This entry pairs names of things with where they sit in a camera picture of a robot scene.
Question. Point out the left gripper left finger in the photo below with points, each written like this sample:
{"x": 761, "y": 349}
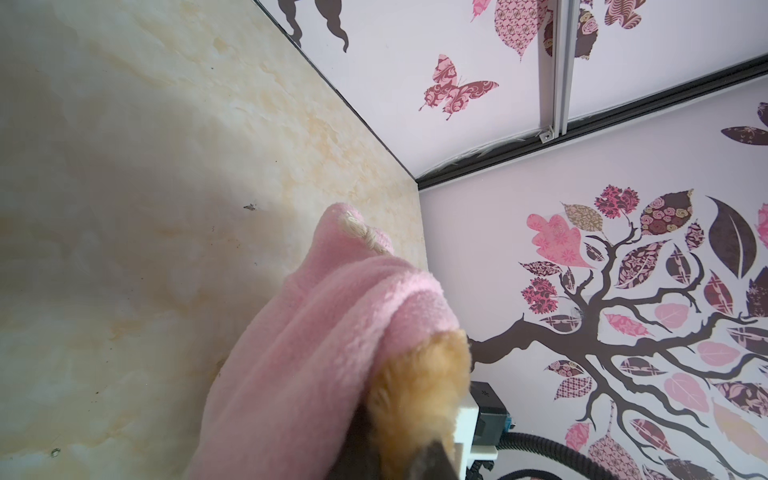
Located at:
{"x": 359, "y": 457}

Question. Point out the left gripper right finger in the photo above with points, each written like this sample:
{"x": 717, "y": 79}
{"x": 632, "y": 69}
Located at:
{"x": 430, "y": 463}

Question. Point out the brown teddy bear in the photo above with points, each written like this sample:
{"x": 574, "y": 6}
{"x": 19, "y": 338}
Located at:
{"x": 414, "y": 400}

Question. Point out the pink knitted bear sweater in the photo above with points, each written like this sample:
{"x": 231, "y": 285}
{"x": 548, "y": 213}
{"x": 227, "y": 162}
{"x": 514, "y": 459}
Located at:
{"x": 282, "y": 403}

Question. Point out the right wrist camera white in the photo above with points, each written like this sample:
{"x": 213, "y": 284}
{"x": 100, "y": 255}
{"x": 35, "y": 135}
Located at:
{"x": 481, "y": 421}

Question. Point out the back aluminium rail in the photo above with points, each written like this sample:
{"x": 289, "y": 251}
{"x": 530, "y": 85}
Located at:
{"x": 565, "y": 23}

